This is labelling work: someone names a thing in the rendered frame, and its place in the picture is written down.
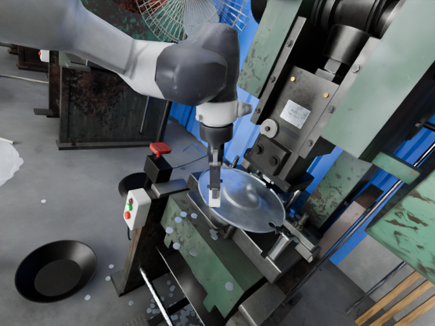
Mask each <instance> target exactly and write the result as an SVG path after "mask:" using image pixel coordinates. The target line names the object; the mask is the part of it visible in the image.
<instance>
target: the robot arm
mask: <svg viewBox="0 0 435 326"><path fill-rule="evenodd" d="M0 42H4V43H10V44H14V45H20V46H24V47H30V48H33V49H40V50H57V51H61V52H67V53H71V54H75V55H77V56H79V57H81V58H83V59H86V60H88V61H91V62H93V63H95V64H97V65H99V66H102V67H104V68H107V69H109V70H111V71H113V72H115V73H117V74H118V75H119V76H120V77H121V78H122V79H123V80H124V81H125V82H126V83H127V84H128V85H130V86H131V87H132V88H133V89H134V90H135V91H137V92H139V93H141V94H143V95H146V96H151V97H155V98H160V99H163V100H169V101H172V102H175V103H180V104H183V105H189V106H196V117H195V118H196V120H197V121H200V124H199V136H200V138H201V140H203V141H204V142H208V147H207V155H208V165H209V167H210V183H209V184H207V188H209V207H220V199H221V183H220V182H222V183H223V179H220V175H221V173H220V172H221V166H222V165H223V156H224V152H225V148H224V147H225V144H224V143H227V142H229V141H231V140H232V137H233V127H234V124H233V122H235V121H236V120H237V118H240V117H242V116H245V115H248V114H251V113H252V104H249V103H247V102H243V101H240V100H238V93H237V88H236V85H237V82H238V78H239V75H240V43H239V37H238V31H237V30H236V29H234V28H233V27H232V26H230V25H229V24H226V23H219V22H201V23H199V24H198V27H197V30H196V31H195V32H194V33H193V34H192V35H191V36H189V37H188V38H187V39H186V40H184V41H182V42H180V44H176V43H166V42H158V41H144V40H137V39H133V38H131V37H130V36H128V35H127V34H125V33H123V32H122V31H120V30H119V29H117V28H115V27H114V26H112V25H110V24H109V23H107V22H106V21H104V20H103V19H101V18H99V17H98V16H96V15H94V14H93V13H91V12H90V11H88V10H86V8H85V7H84V6H83V4H82V2H81V1H80V0H0Z"/></svg>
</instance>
